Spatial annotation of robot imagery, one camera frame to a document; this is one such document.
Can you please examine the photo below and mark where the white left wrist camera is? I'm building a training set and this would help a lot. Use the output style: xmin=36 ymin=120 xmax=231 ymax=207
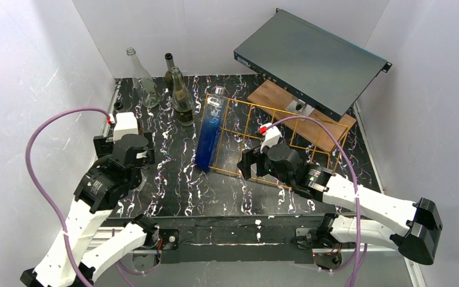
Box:
xmin=109 ymin=112 xmax=139 ymax=142

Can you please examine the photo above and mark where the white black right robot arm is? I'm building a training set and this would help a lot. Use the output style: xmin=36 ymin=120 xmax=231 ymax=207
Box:
xmin=237 ymin=143 xmax=443 ymax=265

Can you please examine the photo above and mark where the gold wire wine rack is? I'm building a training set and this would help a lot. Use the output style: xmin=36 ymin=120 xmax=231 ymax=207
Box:
xmin=210 ymin=98 xmax=347 ymax=188

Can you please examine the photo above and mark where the clear square liquor bottle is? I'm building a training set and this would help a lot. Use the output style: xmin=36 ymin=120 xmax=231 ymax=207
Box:
xmin=133 ymin=165 xmax=149 ymax=192

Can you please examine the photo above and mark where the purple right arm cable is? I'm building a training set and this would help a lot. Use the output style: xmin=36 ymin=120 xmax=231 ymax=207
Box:
xmin=271 ymin=115 xmax=369 ymax=287

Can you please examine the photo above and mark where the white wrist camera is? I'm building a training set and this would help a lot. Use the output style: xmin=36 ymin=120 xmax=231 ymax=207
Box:
xmin=109 ymin=112 xmax=139 ymax=142
xmin=259 ymin=123 xmax=282 ymax=153

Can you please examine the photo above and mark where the clear labelled wine bottle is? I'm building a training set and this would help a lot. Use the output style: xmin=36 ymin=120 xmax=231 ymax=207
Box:
xmin=170 ymin=66 xmax=194 ymax=126

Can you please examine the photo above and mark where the grey rack-mount network switch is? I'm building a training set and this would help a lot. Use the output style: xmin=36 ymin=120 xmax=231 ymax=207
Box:
xmin=234 ymin=9 xmax=392 ymax=121

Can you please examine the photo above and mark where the clear tall empty bottle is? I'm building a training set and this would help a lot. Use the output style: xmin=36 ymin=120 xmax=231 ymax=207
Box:
xmin=126 ymin=47 xmax=159 ymax=108

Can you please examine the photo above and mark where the dark green wine bottle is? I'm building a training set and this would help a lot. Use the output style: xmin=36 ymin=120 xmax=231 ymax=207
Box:
xmin=164 ymin=53 xmax=175 ymax=94

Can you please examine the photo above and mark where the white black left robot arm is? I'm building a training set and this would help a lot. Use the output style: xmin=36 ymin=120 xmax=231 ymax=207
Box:
xmin=20 ymin=134 xmax=159 ymax=286

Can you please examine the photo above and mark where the aluminium frame rail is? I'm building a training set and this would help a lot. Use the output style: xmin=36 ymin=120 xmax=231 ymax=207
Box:
xmin=49 ymin=79 xmax=429 ymax=287

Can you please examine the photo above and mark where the green bottle near left wall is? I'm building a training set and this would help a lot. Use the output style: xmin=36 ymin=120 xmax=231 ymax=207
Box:
xmin=114 ymin=101 xmax=143 ymax=135

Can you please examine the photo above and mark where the grey metal bracket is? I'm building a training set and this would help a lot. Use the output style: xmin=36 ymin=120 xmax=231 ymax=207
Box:
xmin=285 ymin=99 xmax=315 ymax=117

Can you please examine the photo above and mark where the blue tall glass bottle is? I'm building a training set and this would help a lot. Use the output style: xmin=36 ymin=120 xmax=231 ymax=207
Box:
xmin=194 ymin=86 xmax=228 ymax=173

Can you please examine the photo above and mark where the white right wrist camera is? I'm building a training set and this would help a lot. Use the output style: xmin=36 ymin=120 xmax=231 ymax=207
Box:
xmin=259 ymin=123 xmax=282 ymax=153

